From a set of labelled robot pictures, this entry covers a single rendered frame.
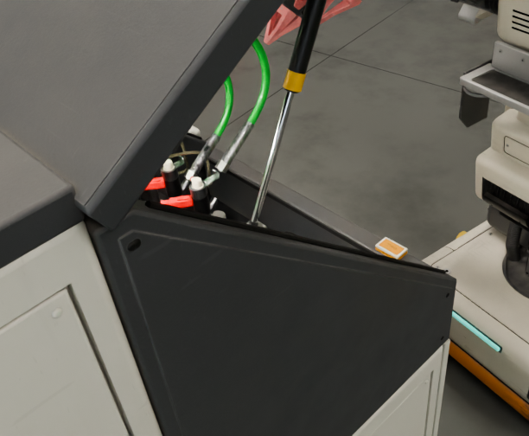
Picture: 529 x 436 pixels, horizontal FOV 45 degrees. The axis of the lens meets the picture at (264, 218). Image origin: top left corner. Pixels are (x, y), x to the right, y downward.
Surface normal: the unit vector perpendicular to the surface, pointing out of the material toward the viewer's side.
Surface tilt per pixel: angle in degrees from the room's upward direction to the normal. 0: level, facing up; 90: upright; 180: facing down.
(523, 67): 90
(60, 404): 90
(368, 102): 0
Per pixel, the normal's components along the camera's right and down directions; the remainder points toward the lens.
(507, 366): -0.82, 0.43
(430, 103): -0.10, -0.76
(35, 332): 0.68, 0.42
